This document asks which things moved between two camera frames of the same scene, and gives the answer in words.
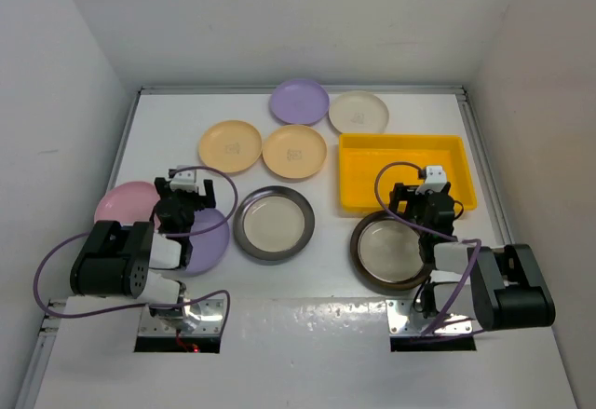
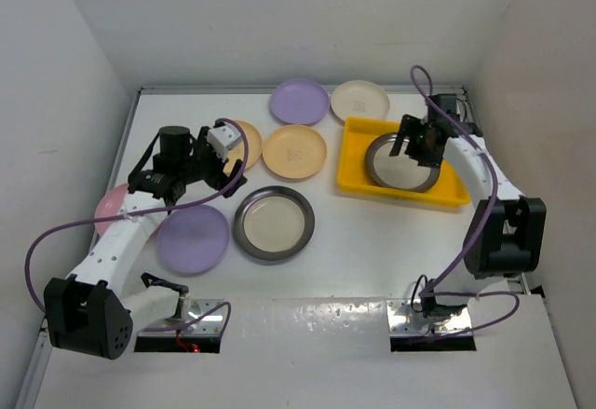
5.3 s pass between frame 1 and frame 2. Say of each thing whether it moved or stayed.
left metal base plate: stayed
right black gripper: moved
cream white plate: moved
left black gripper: moved
